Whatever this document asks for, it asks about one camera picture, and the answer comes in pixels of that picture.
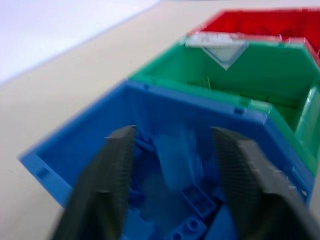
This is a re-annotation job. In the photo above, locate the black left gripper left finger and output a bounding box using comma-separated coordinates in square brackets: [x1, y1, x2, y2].
[51, 124, 137, 240]

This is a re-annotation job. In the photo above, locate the red plastic bin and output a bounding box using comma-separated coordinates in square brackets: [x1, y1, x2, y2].
[186, 8, 320, 67]

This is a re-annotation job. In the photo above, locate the green plastic bin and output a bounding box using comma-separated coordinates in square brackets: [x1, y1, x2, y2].
[128, 37, 320, 177]

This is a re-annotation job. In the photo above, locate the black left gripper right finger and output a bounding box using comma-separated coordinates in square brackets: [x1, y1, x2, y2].
[211, 126, 320, 240]

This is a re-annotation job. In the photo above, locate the blue plastic bin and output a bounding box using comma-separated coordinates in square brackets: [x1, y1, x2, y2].
[17, 79, 315, 240]

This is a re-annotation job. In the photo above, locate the white label card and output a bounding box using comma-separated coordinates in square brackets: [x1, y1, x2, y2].
[186, 33, 251, 72]

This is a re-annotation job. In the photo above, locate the blue toy brick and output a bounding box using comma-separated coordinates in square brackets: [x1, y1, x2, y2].
[181, 186, 217, 221]
[163, 216, 208, 240]
[153, 129, 203, 195]

